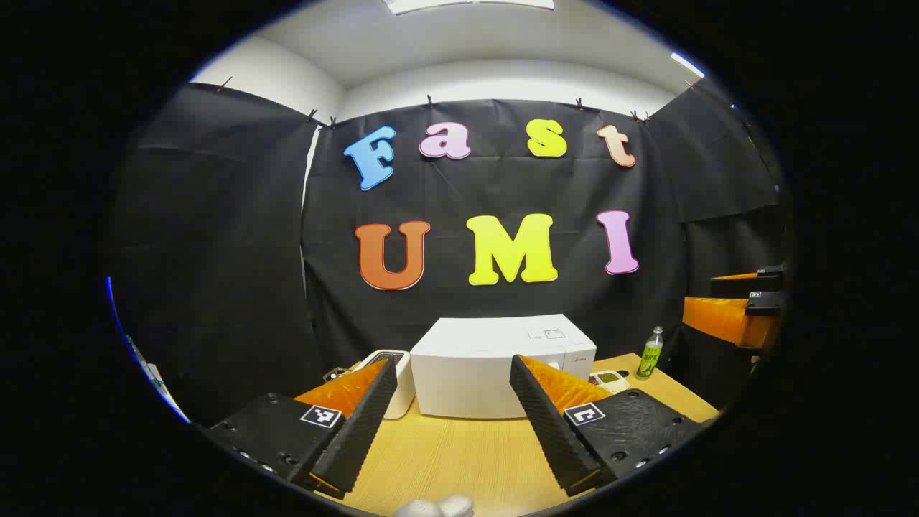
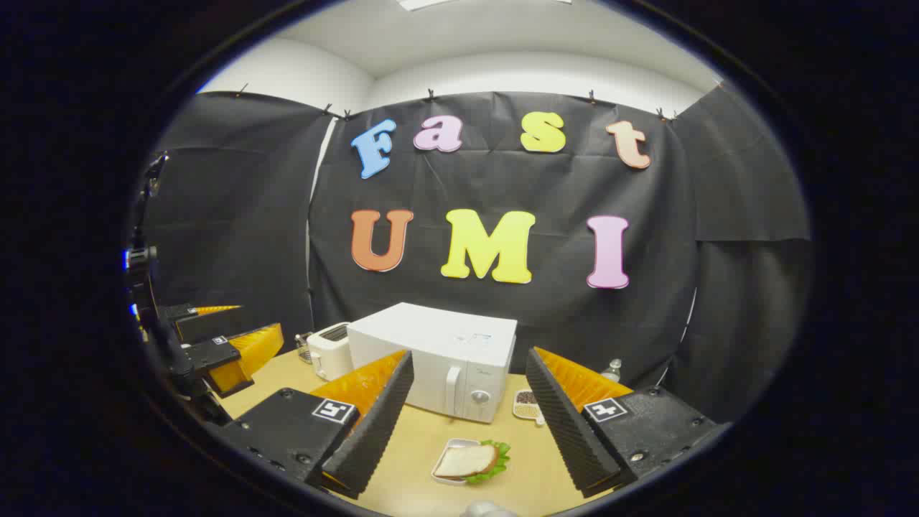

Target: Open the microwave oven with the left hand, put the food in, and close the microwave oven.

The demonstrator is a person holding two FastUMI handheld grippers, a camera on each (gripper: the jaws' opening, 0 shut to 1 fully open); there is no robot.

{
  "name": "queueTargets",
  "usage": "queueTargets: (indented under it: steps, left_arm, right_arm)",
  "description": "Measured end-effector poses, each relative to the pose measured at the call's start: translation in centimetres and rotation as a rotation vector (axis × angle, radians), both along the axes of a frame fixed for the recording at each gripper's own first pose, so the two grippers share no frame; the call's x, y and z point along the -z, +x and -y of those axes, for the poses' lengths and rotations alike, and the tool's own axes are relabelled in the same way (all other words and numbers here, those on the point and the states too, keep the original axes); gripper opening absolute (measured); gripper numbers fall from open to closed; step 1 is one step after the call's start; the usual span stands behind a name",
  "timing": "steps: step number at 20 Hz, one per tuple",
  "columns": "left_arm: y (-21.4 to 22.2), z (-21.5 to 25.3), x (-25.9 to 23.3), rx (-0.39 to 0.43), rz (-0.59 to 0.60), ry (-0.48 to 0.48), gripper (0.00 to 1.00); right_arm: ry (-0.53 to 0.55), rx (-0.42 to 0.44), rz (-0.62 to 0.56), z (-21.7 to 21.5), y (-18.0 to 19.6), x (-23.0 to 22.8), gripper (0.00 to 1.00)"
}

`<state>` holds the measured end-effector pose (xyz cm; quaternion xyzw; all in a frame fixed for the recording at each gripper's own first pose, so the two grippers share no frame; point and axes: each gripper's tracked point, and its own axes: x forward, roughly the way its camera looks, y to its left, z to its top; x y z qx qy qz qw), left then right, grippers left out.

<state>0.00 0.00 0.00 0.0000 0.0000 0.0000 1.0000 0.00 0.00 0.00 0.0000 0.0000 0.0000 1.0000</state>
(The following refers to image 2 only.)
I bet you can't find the small dish of nuts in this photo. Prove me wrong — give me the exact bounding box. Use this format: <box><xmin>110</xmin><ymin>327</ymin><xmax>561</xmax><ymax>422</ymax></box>
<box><xmin>512</xmin><ymin>389</ymin><xmax>546</xmax><ymax>426</ymax></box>

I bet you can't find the ceiling light panel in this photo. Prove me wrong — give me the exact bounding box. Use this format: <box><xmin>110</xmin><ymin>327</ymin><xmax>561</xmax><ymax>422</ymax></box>
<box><xmin>398</xmin><ymin>0</ymin><xmax>575</xmax><ymax>11</ymax></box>

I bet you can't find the lettuce sandwich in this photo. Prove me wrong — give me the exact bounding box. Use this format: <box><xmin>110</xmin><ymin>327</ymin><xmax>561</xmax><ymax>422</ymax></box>
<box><xmin>434</xmin><ymin>440</ymin><xmax>512</xmax><ymax>483</ymax></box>

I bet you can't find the white rectangular tray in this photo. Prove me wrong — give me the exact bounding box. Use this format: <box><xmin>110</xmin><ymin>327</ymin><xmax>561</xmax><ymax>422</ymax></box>
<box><xmin>431</xmin><ymin>438</ymin><xmax>503</xmax><ymax>486</ymax></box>

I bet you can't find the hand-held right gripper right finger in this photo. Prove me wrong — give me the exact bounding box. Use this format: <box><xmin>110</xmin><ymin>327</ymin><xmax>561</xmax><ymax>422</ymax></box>
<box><xmin>525</xmin><ymin>347</ymin><xmax>729</xmax><ymax>499</ymax></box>

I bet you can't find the white microwave oven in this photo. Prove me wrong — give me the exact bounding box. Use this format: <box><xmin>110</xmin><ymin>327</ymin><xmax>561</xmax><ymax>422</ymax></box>
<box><xmin>347</xmin><ymin>302</ymin><xmax>518</xmax><ymax>424</ymax></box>

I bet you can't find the white toaster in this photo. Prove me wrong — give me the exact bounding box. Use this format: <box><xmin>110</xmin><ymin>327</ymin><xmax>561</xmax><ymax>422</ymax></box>
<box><xmin>307</xmin><ymin>322</ymin><xmax>354</xmax><ymax>381</ymax></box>

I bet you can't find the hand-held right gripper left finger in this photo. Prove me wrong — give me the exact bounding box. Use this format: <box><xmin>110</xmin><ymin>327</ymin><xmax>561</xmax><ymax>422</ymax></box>
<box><xmin>208</xmin><ymin>350</ymin><xmax>416</xmax><ymax>501</ymax></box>

